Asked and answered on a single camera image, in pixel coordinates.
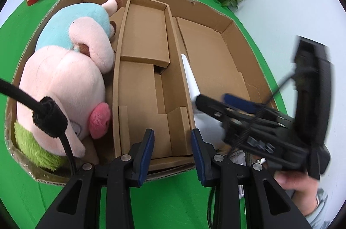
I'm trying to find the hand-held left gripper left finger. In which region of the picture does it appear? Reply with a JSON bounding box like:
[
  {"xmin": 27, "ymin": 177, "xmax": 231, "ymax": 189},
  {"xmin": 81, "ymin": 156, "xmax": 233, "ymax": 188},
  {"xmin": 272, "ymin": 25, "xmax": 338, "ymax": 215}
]
[{"xmin": 35, "ymin": 129, "xmax": 155, "ymax": 229}]

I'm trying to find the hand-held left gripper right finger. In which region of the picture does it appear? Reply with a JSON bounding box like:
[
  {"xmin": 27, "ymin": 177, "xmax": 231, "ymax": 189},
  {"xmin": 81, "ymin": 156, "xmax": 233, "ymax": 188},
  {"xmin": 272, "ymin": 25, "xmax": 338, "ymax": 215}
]
[{"xmin": 191, "ymin": 129, "xmax": 311, "ymax": 229}]

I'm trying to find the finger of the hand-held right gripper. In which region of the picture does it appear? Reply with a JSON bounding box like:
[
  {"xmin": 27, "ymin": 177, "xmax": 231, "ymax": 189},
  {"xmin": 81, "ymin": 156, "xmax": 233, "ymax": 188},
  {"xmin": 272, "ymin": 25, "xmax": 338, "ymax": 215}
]
[
  {"xmin": 195, "ymin": 95, "xmax": 271, "ymax": 135},
  {"xmin": 223, "ymin": 93, "xmax": 295, "ymax": 124}
]

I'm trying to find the white hair dryer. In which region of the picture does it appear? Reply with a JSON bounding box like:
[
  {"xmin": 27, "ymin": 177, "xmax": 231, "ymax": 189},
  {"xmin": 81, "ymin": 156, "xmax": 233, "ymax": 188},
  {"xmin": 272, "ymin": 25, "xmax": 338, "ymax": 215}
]
[{"xmin": 181, "ymin": 54, "xmax": 226, "ymax": 150}]

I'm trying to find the large cardboard box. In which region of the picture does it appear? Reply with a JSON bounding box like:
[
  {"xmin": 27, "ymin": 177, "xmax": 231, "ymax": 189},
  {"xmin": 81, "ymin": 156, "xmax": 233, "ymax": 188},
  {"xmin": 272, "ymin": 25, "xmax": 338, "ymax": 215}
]
[{"xmin": 4, "ymin": 0, "xmax": 279, "ymax": 186}]

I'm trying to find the long brown cardboard box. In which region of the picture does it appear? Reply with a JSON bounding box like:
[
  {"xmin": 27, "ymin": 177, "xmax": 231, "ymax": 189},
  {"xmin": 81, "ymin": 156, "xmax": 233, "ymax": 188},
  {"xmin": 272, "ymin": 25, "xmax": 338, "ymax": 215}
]
[{"xmin": 112, "ymin": 0, "xmax": 196, "ymax": 165}]

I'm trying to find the pink pig plush toy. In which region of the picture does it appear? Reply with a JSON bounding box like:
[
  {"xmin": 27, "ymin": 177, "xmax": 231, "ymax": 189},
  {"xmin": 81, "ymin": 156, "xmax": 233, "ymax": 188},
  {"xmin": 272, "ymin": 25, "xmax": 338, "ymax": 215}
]
[{"xmin": 13, "ymin": 0, "xmax": 124, "ymax": 169}]

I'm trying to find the person's right forearm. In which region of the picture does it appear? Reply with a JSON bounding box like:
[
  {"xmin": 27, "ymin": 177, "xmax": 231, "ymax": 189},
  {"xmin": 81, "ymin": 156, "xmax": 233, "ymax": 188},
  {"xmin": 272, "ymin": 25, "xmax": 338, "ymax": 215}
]
[{"xmin": 304, "ymin": 187, "xmax": 329, "ymax": 228}]

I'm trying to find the person's right hand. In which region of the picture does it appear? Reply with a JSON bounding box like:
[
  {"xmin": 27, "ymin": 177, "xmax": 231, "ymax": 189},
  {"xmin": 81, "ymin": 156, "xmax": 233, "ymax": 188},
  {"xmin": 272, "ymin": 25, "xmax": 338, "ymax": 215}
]
[{"xmin": 274, "ymin": 171, "xmax": 319, "ymax": 216}]

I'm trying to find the green tablecloth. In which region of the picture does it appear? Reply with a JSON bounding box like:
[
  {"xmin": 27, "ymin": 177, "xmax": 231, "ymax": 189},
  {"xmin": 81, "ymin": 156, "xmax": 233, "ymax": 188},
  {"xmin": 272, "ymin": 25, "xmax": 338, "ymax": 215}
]
[{"xmin": 0, "ymin": 0, "xmax": 287, "ymax": 229}]

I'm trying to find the black cable with strap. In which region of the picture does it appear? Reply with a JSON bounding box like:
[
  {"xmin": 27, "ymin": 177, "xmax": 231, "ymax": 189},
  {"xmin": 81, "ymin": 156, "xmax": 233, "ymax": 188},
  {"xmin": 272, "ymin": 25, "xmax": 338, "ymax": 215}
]
[{"xmin": 0, "ymin": 78, "xmax": 79, "ymax": 173}]

